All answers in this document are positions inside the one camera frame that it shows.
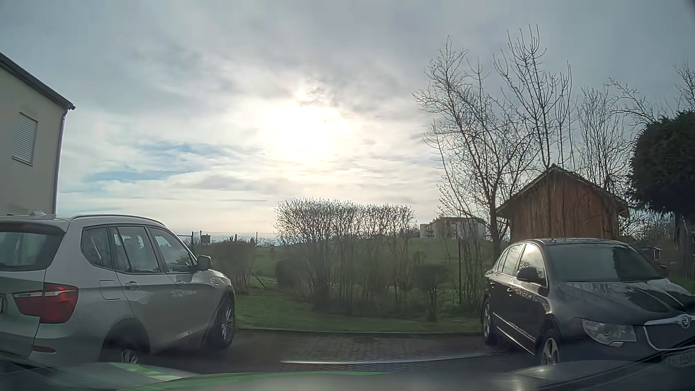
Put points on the bare leafless bushes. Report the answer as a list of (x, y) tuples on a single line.
[(347, 255)]

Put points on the dark paved road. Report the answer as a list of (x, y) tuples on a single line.
[(336, 350)]

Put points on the pale distant building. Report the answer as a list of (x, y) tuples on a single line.
[(450, 228)]

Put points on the silver SUV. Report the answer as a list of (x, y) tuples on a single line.
[(108, 282)]

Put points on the car's own bonnet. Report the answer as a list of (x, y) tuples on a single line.
[(304, 380)]

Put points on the beige building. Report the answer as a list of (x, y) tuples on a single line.
[(27, 163)]

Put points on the dark grey car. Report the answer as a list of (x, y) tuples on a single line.
[(586, 304)]

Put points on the brown wooden shed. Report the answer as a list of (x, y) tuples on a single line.
[(562, 209)]

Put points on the dark round evergreen tree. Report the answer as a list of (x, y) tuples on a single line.
[(665, 163)]

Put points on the green grass field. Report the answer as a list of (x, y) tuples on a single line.
[(304, 315)]

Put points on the tall bare trees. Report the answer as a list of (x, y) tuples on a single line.
[(488, 146)]

